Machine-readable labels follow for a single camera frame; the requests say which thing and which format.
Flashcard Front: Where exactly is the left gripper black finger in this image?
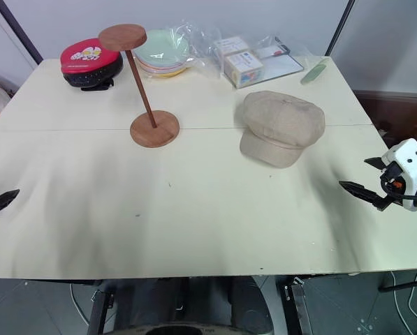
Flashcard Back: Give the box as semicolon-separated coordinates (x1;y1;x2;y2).
0;188;21;219

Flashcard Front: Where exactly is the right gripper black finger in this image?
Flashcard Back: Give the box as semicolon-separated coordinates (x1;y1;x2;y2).
338;180;393;211
363;156;388;172

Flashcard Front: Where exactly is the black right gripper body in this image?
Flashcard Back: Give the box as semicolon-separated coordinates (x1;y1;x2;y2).
379;161;405;204

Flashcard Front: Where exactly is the beige newsboy cap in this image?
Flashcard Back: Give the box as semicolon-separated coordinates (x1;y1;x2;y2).
236;90;326;170

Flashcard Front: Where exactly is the brown wooden hat stand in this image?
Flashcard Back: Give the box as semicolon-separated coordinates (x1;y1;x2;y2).
98;23;181;149

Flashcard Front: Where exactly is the dark brown cabinet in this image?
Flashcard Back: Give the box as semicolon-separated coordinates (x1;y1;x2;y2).
352;89;417;149

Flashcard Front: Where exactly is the black floor rod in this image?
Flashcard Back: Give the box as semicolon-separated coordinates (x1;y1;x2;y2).
378;280;417;293

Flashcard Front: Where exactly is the pale green flat stick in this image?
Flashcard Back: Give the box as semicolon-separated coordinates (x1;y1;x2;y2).
300;57;330;86

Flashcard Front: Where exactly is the black metal table leg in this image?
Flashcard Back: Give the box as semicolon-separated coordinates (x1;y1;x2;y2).
87;288;115;335
282;275;307;335

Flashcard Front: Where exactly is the black slanted pole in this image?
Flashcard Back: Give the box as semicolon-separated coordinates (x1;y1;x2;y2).
0;0;44;66
324;0;356;57

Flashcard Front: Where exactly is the dark rounded shape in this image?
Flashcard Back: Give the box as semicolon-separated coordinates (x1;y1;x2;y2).
228;276;275;335

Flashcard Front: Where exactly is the white box with colourful print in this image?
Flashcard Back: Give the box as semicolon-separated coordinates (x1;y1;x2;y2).
223;50;265;89

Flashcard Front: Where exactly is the red and black round case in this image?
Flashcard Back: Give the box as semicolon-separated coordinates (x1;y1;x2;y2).
59;38;124;93

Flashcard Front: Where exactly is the small white card box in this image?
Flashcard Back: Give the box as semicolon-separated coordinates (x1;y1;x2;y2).
212;34;254;60

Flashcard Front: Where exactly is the pink plate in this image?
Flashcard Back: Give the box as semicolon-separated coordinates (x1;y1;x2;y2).
135;55;193;73

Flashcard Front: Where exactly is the clear plastic bag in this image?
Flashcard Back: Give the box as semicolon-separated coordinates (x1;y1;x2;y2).
165;20;227;78

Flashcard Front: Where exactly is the yellow plate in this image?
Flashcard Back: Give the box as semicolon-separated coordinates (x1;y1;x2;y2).
148;64;190;79

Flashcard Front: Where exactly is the stack of pastel plates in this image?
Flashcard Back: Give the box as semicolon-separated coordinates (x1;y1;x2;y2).
133;29;192;69

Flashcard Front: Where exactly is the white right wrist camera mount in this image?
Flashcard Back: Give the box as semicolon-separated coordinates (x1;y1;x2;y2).
382;137;417;212

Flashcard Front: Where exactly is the white floor cable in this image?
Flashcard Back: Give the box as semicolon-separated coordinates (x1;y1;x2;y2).
388;270;417;329

